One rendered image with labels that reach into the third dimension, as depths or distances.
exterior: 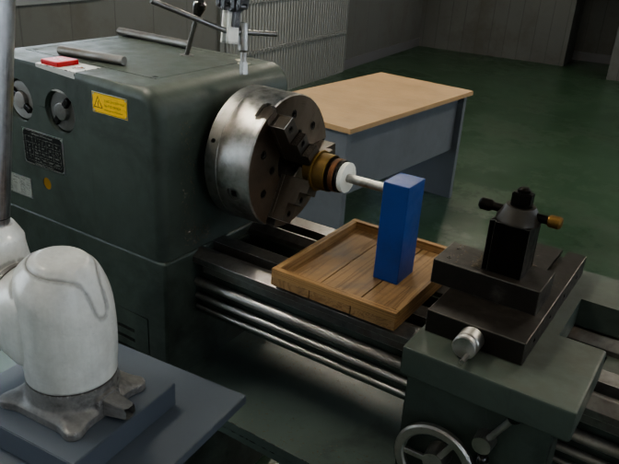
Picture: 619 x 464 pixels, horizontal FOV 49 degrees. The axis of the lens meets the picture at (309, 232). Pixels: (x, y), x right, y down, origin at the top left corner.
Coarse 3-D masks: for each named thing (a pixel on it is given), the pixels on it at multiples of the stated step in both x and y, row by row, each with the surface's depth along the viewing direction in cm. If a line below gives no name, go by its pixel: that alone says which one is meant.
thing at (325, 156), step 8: (320, 152) 152; (328, 152) 155; (312, 160) 150; (320, 160) 150; (328, 160) 150; (336, 160) 150; (344, 160) 150; (304, 168) 153; (312, 168) 150; (320, 168) 150; (328, 168) 149; (336, 168) 148; (304, 176) 154; (312, 176) 151; (320, 176) 150; (328, 176) 149; (312, 184) 152; (320, 184) 151; (328, 184) 150
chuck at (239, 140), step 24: (264, 96) 151; (288, 96) 151; (240, 120) 148; (264, 120) 146; (312, 120) 162; (240, 144) 146; (264, 144) 148; (216, 168) 150; (240, 168) 146; (264, 168) 150; (288, 168) 163; (240, 192) 149; (264, 192) 153; (240, 216) 159; (264, 216) 156
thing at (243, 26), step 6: (240, 24) 153; (246, 24) 154; (246, 30) 154; (240, 36) 154; (246, 36) 154; (240, 42) 154; (246, 42) 154; (240, 48) 154; (246, 48) 155; (240, 54) 155; (240, 60) 155; (246, 60) 156; (240, 66) 156; (246, 66) 156; (240, 72) 156; (246, 72) 156
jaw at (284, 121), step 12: (264, 108) 149; (276, 120) 148; (288, 120) 147; (276, 132) 147; (288, 132) 147; (276, 144) 151; (288, 144) 149; (300, 144) 149; (288, 156) 153; (300, 156) 150; (312, 156) 150
